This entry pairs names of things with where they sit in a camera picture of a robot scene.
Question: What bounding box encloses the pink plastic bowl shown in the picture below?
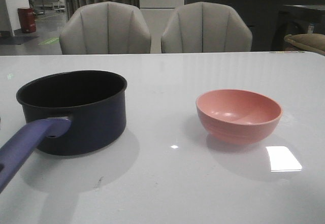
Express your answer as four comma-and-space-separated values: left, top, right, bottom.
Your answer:
196, 89, 283, 145

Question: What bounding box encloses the right grey upholstered chair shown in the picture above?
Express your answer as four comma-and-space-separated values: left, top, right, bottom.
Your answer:
160, 2, 252, 53

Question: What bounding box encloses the grey upholstered chair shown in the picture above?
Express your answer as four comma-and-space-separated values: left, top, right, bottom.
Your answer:
59, 2, 151, 55
160, 2, 252, 53

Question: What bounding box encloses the left grey upholstered chair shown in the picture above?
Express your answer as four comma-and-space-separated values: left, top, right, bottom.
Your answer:
59, 2, 151, 55

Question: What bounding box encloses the white drawer cabinet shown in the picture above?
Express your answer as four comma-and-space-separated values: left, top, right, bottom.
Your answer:
139, 0, 184, 53

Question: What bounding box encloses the dark grey counter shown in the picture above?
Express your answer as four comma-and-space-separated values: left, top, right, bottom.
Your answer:
185, 0, 324, 51

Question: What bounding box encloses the dark side table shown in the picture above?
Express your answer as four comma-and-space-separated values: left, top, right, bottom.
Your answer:
271, 5, 324, 51

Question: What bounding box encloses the dark floor mat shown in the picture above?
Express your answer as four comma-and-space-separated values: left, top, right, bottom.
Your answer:
0, 36, 38, 45

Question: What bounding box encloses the red trash bin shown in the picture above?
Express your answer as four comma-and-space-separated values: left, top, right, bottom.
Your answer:
17, 8, 36, 33

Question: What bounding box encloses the beige cushion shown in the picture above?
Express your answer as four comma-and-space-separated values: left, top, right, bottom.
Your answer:
284, 34, 324, 55

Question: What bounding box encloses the dark blue saucepan purple handle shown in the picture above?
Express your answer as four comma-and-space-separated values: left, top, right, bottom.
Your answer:
1, 70, 127, 189

